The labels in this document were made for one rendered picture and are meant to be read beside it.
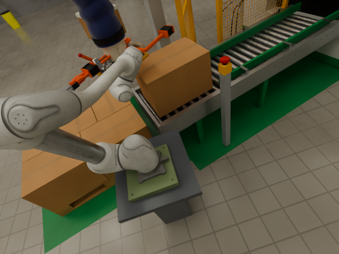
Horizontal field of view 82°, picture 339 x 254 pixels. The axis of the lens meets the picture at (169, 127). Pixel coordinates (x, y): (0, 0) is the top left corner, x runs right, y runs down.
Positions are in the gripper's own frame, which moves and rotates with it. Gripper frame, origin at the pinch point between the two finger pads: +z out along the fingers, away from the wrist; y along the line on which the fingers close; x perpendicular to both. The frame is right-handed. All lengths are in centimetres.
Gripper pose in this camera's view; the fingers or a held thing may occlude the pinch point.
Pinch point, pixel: (100, 68)
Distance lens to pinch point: 142.1
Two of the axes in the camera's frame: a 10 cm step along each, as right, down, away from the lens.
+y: 2.3, 6.2, 7.5
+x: 8.0, -5.6, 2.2
